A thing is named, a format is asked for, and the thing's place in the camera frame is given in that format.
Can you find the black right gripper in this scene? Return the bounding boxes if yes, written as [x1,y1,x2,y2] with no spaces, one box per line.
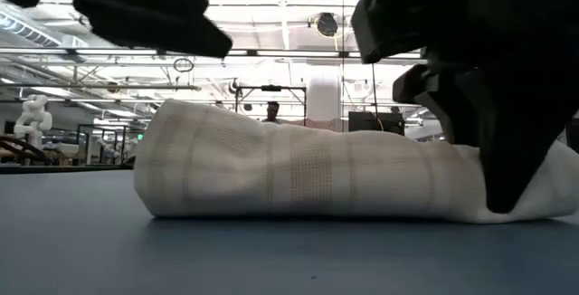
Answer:
[350,0,579,214]

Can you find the cream plaid waffle towel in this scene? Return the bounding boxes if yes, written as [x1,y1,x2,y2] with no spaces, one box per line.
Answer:
[133,99,579,224]

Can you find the long ceiling light bar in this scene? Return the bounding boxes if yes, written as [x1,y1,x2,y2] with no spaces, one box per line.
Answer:
[0,48,429,60]

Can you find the white building pillar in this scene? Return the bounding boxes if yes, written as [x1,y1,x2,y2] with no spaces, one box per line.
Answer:
[307,64,343,122]

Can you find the pink hanging cloth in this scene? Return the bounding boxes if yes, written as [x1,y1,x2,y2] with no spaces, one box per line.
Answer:
[282,118,349,133]

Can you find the black hanging cable loop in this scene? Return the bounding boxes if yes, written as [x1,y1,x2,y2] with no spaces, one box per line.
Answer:
[173,56,195,73]

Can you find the black metal rack frame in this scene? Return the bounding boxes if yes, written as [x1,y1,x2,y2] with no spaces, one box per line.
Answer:
[75,123,137,166]

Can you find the black metal frame stand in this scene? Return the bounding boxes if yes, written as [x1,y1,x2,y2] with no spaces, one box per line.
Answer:
[233,84,308,127]

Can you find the black table edge frame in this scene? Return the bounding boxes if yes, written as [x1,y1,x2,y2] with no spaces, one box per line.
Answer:
[0,163,136,175]

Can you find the dark curved cable bundle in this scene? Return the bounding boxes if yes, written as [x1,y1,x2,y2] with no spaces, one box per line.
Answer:
[0,135,47,161]

